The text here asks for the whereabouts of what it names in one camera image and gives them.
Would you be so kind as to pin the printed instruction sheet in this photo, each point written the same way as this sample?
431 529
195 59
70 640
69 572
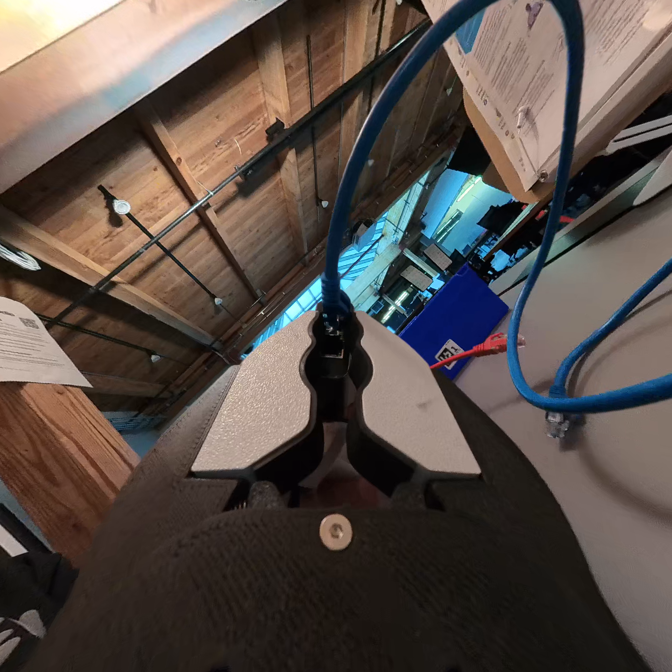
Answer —
514 63

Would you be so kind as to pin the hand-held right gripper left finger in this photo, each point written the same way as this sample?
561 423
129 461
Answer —
257 409

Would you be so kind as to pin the wooden post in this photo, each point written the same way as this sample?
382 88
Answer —
52 462

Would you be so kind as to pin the brown board document stand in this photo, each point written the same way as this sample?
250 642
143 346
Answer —
488 136

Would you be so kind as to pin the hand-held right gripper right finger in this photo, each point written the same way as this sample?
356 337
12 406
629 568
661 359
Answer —
414 414

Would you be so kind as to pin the grey desk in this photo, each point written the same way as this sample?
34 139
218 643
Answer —
603 525

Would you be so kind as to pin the person's black clothing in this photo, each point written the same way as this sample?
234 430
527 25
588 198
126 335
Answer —
31 603

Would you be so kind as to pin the black network switch box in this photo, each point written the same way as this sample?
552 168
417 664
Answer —
333 367

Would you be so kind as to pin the white ceiling coil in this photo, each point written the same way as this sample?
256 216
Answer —
15 257

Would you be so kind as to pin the black ceiling pipe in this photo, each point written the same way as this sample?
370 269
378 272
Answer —
210 193

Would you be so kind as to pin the white paper notice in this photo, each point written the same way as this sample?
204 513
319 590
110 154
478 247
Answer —
26 341

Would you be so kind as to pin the blue plastic bin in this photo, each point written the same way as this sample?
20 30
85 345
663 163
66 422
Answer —
456 315

